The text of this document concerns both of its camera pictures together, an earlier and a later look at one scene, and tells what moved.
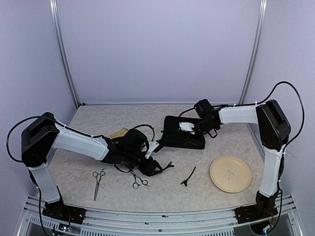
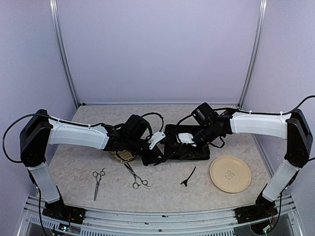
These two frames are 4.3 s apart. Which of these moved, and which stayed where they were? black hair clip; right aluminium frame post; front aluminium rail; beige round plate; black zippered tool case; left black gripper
Moved: left black gripper; black zippered tool case
Stayed: black hair clip; front aluminium rail; right aluminium frame post; beige round plate
